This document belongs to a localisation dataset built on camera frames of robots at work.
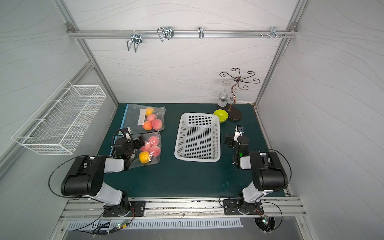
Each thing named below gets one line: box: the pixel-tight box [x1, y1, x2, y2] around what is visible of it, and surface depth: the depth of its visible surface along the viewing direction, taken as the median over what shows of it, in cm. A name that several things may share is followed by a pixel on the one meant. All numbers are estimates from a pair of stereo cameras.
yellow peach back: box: [139, 151, 150, 164], surface depth 88 cm
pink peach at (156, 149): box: [149, 145, 161, 157], surface depth 91 cm
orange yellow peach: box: [145, 107, 155, 117], surface depth 112 cm
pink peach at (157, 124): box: [152, 119, 163, 130], surface depth 103 cm
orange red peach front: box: [142, 120, 153, 131], surface depth 103 cm
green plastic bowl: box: [213, 109, 229, 123], surface depth 113 cm
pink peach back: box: [140, 141, 152, 152], surface depth 91 cm
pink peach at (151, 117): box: [147, 113, 157, 122], surface depth 107 cm
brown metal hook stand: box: [219, 68, 261, 121], surface depth 98 cm
